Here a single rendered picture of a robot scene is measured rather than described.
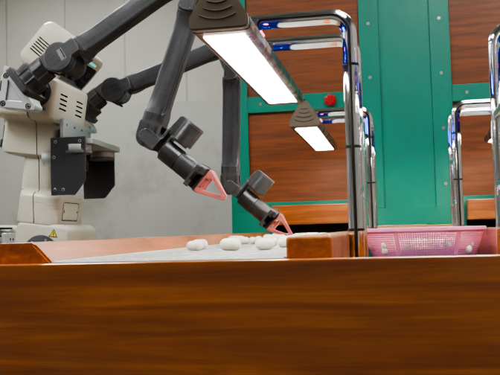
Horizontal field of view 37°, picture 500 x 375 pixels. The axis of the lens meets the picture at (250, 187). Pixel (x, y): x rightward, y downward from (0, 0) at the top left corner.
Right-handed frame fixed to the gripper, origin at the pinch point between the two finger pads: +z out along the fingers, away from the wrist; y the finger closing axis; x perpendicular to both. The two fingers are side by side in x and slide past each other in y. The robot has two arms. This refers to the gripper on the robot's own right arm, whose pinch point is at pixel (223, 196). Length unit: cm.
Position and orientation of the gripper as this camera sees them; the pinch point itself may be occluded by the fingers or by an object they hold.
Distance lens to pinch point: 185.1
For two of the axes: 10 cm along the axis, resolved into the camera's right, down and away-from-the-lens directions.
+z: 7.7, 6.1, -1.7
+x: -6.1, 7.9, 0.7
